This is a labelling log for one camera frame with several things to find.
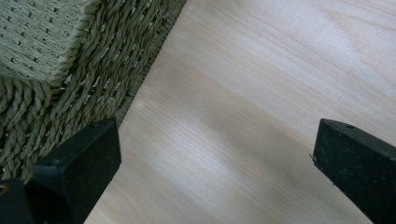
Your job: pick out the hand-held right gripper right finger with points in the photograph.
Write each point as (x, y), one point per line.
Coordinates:
(358, 168)

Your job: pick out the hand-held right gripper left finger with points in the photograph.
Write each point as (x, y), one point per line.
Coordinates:
(82, 168)

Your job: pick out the woven seagrass basket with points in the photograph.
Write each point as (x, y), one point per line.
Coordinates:
(77, 62)

